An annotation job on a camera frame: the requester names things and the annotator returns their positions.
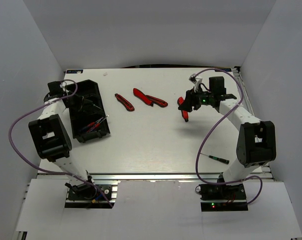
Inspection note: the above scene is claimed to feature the red knife right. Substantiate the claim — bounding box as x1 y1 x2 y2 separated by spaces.
177 97 189 122

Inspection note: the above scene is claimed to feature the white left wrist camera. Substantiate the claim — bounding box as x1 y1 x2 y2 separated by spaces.
60 81 67 95

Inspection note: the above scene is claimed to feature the blue label left corner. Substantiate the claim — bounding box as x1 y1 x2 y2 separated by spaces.
66 69 83 74

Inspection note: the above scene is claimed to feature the black compartment tool bin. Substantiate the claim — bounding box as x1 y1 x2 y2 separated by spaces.
67 79 110 143

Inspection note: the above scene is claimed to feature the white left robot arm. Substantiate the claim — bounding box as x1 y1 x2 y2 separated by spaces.
29 81 96 200

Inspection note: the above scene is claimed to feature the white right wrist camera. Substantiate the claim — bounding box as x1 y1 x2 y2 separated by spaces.
189 73 203 92

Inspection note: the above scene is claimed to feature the red black utility knife left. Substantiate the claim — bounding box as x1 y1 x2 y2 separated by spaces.
115 93 135 112

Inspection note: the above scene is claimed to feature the green black screwdriver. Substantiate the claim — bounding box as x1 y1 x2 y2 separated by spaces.
87 102 100 109
201 153 229 165

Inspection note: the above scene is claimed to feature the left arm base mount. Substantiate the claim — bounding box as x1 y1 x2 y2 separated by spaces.
65 183 117 209

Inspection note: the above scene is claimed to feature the green black screwdriver front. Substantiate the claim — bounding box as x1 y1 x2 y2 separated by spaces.
201 153 229 165

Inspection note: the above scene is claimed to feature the red folding knife centre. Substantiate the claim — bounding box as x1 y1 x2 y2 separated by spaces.
133 88 153 106

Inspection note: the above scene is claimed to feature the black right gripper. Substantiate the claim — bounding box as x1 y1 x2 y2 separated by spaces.
178 85 214 113

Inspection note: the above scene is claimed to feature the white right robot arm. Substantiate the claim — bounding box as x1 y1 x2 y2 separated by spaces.
178 74 276 200

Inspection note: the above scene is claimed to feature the small blue handle screwdriver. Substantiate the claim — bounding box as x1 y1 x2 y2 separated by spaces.
88 121 103 133

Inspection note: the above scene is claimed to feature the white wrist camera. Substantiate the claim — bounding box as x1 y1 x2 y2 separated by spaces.
189 73 203 92
60 81 67 95

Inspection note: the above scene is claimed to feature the blue label right corner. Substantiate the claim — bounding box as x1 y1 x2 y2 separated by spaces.
221 68 232 72

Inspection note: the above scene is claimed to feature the blue label corner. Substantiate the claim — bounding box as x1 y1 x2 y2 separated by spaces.
66 69 83 74
221 68 232 72

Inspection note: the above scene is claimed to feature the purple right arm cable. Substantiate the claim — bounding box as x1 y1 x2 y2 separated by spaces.
195 67 263 206

